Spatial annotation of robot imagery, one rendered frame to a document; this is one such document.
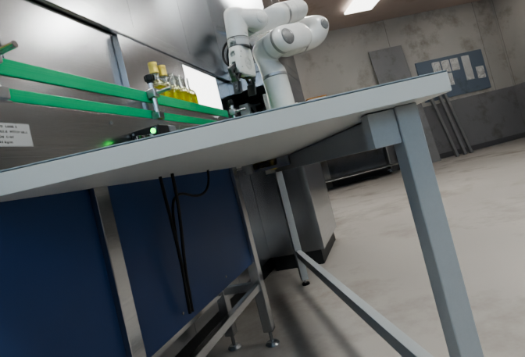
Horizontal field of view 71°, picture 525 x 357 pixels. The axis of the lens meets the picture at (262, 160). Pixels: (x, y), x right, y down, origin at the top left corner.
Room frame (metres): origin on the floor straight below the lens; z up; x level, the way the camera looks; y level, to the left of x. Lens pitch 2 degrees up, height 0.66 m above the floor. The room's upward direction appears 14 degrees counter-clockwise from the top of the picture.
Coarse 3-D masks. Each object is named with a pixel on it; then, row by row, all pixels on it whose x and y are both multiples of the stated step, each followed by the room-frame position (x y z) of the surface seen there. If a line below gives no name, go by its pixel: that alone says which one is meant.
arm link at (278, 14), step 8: (272, 8) 1.36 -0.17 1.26; (280, 8) 1.34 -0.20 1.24; (288, 8) 1.36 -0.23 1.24; (272, 16) 1.37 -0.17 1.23; (280, 16) 1.35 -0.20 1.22; (288, 16) 1.36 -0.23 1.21; (272, 24) 1.38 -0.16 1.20; (280, 24) 1.37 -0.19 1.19; (248, 32) 1.29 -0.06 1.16; (264, 32) 1.40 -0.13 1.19
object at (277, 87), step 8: (264, 80) 1.34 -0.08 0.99; (272, 80) 1.32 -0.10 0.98; (280, 80) 1.32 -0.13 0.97; (288, 80) 1.34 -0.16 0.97; (272, 88) 1.32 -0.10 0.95; (280, 88) 1.31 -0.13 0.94; (288, 88) 1.33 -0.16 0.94; (272, 96) 1.32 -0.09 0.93; (280, 96) 1.31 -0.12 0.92; (288, 96) 1.32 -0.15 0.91; (272, 104) 1.33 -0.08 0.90; (280, 104) 1.31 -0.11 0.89; (288, 104) 1.32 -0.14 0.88
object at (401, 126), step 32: (352, 128) 0.83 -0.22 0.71; (384, 128) 0.62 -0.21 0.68; (416, 128) 0.62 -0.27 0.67; (320, 160) 1.14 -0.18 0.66; (416, 160) 0.62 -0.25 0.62; (416, 192) 0.62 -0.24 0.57; (288, 224) 2.07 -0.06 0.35; (416, 224) 0.65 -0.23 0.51; (448, 256) 0.62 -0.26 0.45; (448, 288) 0.62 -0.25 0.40; (384, 320) 1.00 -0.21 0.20; (448, 320) 0.62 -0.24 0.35; (416, 352) 0.82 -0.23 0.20; (448, 352) 0.65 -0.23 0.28; (480, 352) 0.62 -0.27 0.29
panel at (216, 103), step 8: (184, 72) 1.86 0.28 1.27; (192, 72) 1.95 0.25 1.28; (192, 80) 1.93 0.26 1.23; (200, 80) 2.02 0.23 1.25; (208, 80) 2.12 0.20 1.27; (192, 88) 1.91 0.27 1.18; (200, 88) 2.00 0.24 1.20; (208, 88) 2.10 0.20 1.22; (216, 88) 2.22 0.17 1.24; (200, 96) 1.97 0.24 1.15; (208, 96) 2.07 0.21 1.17; (216, 96) 2.19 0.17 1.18; (200, 104) 1.95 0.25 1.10; (208, 104) 2.05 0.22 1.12; (216, 104) 2.16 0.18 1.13
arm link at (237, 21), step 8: (232, 8) 1.21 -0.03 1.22; (240, 8) 1.21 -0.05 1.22; (224, 16) 1.23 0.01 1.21; (232, 16) 1.21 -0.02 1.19; (240, 16) 1.21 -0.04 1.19; (248, 16) 1.23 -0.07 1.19; (256, 16) 1.24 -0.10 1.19; (264, 16) 1.25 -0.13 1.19; (232, 24) 1.21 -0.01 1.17; (240, 24) 1.21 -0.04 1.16; (248, 24) 1.24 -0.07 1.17; (256, 24) 1.25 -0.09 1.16; (264, 24) 1.26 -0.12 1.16; (232, 32) 1.21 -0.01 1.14; (240, 32) 1.21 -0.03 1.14; (256, 32) 1.30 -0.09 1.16
